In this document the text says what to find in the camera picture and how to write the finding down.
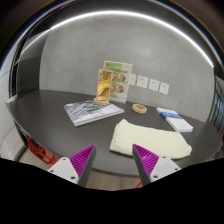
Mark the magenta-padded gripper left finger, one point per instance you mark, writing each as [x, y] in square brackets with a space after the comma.
[71, 168]

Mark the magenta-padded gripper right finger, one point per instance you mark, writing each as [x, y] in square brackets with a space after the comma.
[156, 168]

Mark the cream towel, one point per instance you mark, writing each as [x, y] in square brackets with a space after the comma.
[150, 140]

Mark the white book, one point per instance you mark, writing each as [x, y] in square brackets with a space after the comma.
[180, 124]

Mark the blue and white booklet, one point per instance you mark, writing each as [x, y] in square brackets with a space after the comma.
[170, 114]

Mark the grey cover magazine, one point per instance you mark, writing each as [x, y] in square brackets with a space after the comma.
[90, 113]

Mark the black-framed glass partition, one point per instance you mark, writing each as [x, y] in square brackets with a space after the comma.
[217, 106]

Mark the gold card on wooden stand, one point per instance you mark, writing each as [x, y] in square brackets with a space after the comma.
[104, 86]

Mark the green and white sign stand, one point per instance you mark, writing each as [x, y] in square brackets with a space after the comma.
[121, 85]

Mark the curved ceiling light strip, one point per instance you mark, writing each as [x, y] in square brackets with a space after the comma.
[116, 12]

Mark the white wall socket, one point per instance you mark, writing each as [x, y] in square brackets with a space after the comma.
[164, 88]
[154, 85]
[133, 79]
[142, 81]

